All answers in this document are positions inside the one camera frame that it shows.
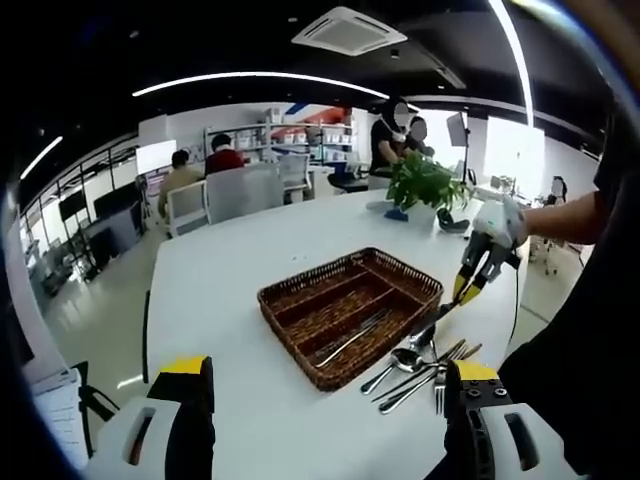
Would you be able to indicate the black tripod stand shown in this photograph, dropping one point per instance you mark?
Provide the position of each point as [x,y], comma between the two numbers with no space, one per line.
[87,400]

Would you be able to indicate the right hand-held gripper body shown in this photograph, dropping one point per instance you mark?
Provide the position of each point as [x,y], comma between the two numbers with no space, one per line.
[500,222]

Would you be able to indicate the person's black shirt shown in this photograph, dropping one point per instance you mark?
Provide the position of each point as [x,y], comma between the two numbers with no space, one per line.
[575,375]

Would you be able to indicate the white mesh office chair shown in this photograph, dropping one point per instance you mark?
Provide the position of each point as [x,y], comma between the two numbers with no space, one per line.
[295,172]

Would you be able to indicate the white laptop computer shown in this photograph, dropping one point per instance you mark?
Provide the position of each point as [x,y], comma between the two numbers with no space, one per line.
[60,420]

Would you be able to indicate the long curved ceiling light strip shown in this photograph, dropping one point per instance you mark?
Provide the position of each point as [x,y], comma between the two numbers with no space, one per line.
[250,75]

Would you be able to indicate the green potted plant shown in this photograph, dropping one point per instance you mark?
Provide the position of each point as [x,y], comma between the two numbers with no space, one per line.
[420,180]

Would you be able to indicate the brown wicker utensil storage tray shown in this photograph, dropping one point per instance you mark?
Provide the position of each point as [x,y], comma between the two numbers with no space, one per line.
[397,277]

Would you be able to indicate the wide black monitor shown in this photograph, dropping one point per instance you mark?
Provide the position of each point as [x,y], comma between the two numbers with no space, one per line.
[115,200]

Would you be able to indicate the white ceiling air conditioner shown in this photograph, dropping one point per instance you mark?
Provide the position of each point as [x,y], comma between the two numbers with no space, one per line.
[350,31]

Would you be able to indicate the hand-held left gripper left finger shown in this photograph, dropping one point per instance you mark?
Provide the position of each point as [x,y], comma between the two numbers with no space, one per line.
[190,415]

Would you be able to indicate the studio light on stand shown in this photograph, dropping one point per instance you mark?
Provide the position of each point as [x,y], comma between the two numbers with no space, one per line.
[456,127]

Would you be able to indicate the black curved device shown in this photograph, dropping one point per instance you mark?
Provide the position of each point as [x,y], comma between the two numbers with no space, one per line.
[455,226]

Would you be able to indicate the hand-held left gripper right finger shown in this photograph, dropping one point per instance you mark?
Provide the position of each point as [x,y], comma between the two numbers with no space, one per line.
[470,415]

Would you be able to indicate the small blue object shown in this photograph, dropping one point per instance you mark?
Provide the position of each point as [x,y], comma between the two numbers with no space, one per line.
[396,215]

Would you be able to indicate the white wall screen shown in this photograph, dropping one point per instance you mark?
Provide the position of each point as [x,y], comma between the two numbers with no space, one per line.
[156,156]

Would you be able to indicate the white storage shelves with boxes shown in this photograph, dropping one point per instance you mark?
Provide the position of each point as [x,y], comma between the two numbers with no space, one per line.
[300,135]

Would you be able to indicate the black television on stand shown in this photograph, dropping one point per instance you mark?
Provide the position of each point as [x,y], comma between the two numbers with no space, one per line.
[72,206]

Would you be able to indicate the silver spoon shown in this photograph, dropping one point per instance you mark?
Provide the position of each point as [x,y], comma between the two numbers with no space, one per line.
[400,399]
[406,360]

